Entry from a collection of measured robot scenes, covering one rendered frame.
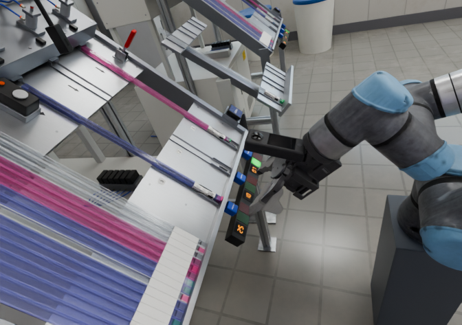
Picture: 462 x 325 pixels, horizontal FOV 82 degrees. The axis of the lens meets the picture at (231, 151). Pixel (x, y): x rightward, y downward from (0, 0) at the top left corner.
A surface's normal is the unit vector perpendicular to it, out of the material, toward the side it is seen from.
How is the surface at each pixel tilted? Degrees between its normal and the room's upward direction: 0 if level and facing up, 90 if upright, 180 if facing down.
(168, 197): 45
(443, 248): 96
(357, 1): 90
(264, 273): 0
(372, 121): 83
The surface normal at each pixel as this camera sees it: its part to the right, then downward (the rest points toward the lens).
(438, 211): -0.84, -0.53
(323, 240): -0.22, -0.77
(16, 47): 0.51, -0.57
